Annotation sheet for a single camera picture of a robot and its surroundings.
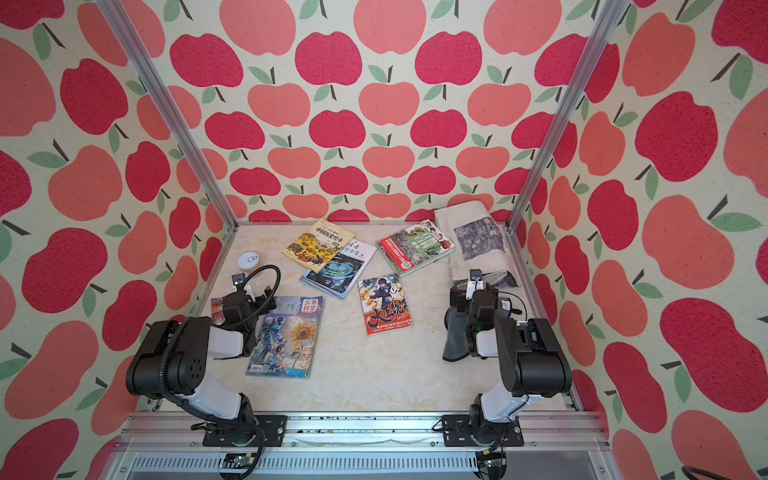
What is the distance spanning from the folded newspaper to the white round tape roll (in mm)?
703

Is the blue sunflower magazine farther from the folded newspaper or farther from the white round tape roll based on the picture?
the folded newspaper

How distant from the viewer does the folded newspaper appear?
1.02 meters

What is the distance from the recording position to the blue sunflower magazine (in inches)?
33.7
